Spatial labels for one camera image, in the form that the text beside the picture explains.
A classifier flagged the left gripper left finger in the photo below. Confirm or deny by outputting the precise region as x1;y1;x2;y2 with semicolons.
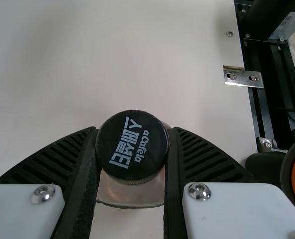
0;126;100;239

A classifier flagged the black device with green light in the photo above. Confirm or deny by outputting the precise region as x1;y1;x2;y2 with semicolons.
245;133;295;221

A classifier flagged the dark coffee bottle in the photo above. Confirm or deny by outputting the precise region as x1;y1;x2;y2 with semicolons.
94;109;174;209

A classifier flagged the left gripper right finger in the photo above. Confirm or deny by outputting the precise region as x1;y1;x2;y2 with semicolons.
163;126;295;239

